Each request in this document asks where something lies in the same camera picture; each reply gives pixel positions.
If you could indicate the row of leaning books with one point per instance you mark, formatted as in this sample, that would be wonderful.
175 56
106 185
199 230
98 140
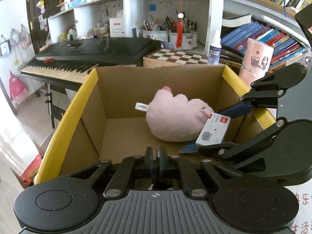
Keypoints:
268 36

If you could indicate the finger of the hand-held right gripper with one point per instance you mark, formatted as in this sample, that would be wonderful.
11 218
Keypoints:
243 151
234 111

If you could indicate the white pen cup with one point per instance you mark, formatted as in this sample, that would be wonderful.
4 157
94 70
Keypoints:
156 36
189 40

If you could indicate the white spray bottle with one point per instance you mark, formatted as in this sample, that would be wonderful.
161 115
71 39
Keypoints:
214 51

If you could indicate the dark wooden door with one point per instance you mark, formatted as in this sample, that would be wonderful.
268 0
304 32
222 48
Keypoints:
48 4

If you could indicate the white box with red label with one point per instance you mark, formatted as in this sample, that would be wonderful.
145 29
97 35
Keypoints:
117 28

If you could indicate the blue tissue pack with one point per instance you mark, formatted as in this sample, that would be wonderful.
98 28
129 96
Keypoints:
80 2

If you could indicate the black keyboard stand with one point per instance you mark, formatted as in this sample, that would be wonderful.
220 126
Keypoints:
51 107

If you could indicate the yellow cardboard box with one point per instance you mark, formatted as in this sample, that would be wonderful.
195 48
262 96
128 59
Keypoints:
121 131

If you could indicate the red tassel ornament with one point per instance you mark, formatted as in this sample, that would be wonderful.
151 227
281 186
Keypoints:
180 31

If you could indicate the red paper bag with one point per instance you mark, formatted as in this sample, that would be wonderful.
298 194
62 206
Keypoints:
31 171

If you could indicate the white carton with grey cat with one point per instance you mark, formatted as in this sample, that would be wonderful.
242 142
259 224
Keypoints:
212 131

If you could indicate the pink backpack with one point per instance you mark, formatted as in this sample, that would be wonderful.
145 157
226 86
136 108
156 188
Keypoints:
18 89

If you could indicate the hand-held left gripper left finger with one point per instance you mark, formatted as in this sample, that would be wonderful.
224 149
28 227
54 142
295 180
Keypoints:
150 160

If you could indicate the pink cylinder container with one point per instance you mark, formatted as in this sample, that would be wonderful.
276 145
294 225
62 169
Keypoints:
253 61

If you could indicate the black electronic keyboard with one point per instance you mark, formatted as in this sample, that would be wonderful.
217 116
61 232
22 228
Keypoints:
97 48

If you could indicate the white bookshelf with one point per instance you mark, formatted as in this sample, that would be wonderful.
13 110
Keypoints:
217 9

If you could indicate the wooden chessboard box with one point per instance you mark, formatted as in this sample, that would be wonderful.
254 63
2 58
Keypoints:
180 56

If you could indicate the pink plush pig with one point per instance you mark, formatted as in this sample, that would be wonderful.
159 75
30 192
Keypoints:
170 119

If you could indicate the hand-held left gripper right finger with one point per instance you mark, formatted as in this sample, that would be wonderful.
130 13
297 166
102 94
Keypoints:
162 162

